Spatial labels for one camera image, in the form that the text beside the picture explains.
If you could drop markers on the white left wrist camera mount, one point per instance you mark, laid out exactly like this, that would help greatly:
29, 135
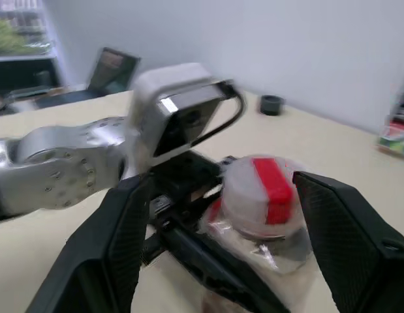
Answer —
146, 107

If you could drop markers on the clear plastic bottle red label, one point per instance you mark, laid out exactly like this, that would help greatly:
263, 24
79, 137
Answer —
247, 195

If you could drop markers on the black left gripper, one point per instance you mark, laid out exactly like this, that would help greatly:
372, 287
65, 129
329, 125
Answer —
182, 182

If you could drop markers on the window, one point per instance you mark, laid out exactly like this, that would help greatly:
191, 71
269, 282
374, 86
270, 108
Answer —
19, 29

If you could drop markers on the dark low cabinet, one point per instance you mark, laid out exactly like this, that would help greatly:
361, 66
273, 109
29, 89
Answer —
22, 73

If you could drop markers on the dark open laptop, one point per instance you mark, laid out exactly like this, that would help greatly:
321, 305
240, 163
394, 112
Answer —
113, 70

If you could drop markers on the dark grey round container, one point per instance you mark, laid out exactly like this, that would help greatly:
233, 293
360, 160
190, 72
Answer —
271, 105

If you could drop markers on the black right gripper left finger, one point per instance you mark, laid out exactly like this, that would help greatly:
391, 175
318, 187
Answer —
97, 247

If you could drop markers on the marker pen set box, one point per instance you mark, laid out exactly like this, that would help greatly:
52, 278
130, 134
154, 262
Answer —
397, 133

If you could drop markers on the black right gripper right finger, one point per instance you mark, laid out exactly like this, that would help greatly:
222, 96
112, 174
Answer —
358, 247

